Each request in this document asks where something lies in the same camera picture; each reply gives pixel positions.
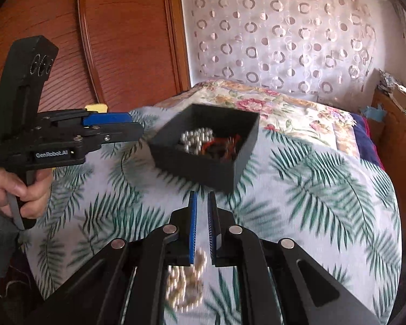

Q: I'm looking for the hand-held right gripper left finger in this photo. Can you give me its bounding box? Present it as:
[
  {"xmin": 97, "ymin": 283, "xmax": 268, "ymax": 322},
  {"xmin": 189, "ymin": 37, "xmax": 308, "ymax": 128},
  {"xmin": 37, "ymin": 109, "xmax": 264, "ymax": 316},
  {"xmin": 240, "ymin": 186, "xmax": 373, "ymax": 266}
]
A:
[{"xmin": 30, "ymin": 190, "xmax": 198, "ymax": 325}]

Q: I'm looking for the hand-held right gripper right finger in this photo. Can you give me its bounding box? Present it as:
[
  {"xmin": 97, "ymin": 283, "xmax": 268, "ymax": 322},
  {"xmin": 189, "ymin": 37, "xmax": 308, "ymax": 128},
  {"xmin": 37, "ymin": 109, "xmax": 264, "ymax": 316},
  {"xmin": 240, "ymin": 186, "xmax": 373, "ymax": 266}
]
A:
[{"xmin": 207, "ymin": 191, "xmax": 381, "ymax": 325}]

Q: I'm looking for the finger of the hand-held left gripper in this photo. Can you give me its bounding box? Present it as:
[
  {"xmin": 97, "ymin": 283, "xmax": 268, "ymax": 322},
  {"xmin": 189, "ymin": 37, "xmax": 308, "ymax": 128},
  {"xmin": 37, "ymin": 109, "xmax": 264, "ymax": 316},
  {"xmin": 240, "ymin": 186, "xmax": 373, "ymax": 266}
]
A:
[
  {"xmin": 37, "ymin": 109, "xmax": 132, "ymax": 128},
  {"xmin": 73, "ymin": 122, "xmax": 145, "ymax": 151}
]

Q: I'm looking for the cream pearl necklace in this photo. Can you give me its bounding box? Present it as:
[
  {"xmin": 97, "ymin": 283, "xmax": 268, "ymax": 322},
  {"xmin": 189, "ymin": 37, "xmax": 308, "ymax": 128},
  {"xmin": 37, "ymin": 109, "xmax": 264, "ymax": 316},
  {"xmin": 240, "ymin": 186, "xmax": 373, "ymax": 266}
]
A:
[{"xmin": 165, "ymin": 247, "xmax": 208, "ymax": 312}]

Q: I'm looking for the black square box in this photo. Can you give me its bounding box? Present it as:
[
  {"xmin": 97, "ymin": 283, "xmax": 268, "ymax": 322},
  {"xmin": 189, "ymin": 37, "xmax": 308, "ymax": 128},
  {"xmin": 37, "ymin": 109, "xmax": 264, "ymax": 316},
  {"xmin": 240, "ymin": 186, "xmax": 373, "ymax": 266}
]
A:
[{"xmin": 149, "ymin": 103, "xmax": 260, "ymax": 193}]

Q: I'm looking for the white pearl bracelet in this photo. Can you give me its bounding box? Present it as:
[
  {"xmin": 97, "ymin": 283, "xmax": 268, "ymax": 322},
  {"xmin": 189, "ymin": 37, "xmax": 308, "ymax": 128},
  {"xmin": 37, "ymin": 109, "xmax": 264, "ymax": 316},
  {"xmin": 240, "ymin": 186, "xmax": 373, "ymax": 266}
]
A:
[{"xmin": 178, "ymin": 127, "xmax": 215, "ymax": 156}]

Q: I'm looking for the dark bead bracelet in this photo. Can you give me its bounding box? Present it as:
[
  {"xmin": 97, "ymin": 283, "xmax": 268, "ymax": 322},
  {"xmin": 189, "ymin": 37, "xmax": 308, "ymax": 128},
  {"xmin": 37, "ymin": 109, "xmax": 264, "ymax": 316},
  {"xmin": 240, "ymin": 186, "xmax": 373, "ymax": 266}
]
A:
[{"xmin": 208, "ymin": 145, "xmax": 238, "ymax": 162}]

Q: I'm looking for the red bead bracelet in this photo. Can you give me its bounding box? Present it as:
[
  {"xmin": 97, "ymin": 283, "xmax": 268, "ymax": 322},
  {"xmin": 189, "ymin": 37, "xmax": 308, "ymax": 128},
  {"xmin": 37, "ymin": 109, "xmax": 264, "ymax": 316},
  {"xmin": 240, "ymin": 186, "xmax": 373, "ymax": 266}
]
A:
[{"xmin": 203, "ymin": 134, "xmax": 241, "ymax": 156}]

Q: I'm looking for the person's left hand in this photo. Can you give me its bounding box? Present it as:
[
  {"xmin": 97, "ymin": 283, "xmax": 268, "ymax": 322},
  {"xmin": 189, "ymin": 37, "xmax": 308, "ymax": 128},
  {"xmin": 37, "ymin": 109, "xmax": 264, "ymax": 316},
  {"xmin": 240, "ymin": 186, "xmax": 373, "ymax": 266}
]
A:
[{"xmin": 0, "ymin": 167, "xmax": 54, "ymax": 220}]

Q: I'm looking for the wooden wardrobe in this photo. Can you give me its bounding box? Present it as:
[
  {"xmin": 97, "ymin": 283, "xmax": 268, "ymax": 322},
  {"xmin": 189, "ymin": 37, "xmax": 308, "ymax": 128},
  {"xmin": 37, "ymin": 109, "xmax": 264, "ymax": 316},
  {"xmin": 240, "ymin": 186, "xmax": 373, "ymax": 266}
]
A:
[{"xmin": 0, "ymin": 0, "xmax": 192, "ymax": 143}]

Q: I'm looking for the palm leaf bed sheet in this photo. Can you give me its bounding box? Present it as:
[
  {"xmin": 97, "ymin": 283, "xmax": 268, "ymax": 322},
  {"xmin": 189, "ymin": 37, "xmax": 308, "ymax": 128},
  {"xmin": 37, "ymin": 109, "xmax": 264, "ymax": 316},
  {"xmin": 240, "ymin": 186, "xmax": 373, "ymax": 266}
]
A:
[{"xmin": 22, "ymin": 106, "xmax": 402, "ymax": 325}]

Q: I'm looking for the floral blanket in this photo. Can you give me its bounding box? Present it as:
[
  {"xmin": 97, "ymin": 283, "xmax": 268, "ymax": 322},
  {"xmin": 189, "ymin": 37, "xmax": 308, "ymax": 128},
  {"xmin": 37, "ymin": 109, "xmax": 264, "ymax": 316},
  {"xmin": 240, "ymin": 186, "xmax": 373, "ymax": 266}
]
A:
[{"xmin": 156, "ymin": 79, "xmax": 359, "ymax": 158}]

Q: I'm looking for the circle patterned curtain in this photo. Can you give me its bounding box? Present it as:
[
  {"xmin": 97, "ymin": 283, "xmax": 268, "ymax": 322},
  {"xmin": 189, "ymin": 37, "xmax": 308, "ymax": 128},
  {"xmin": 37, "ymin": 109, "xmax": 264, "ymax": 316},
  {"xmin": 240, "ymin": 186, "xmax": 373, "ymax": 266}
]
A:
[{"xmin": 181, "ymin": 0, "xmax": 389, "ymax": 104}]

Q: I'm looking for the dark blue blanket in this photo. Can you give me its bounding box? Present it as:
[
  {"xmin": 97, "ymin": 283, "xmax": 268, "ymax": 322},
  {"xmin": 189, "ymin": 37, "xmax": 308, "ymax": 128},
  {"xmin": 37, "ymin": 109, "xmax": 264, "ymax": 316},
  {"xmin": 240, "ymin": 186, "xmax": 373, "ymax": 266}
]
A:
[{"xmin": 350, "ymin": 112, "xmax": 381, "ymax": 170}]

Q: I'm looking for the teal bag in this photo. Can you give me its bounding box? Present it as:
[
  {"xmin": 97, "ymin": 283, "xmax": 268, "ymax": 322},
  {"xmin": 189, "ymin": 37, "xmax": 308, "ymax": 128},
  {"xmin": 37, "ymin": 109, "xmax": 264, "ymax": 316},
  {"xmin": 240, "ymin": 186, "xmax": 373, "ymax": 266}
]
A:
[{"xmin": 359, "ymin": 103, "xmax": 388, "ymax": 121}]

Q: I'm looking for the wooden cabinet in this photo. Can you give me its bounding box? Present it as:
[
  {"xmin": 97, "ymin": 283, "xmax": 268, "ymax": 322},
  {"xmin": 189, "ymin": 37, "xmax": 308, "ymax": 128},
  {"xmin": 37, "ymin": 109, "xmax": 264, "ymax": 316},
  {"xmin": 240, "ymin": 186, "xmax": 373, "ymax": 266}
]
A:
[{"xmin": 370, "ymin": 88, "xmax": 406, "ymax": 190}]

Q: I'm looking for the crumpled patterned paper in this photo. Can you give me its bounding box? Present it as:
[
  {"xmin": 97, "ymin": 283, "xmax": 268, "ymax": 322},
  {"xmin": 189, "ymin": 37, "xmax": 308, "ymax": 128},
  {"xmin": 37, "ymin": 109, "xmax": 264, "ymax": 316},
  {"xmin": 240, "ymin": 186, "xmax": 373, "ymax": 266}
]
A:
[{"xmin": 377, "ymin": 69, "xmax": 405, "ymax": 92}]

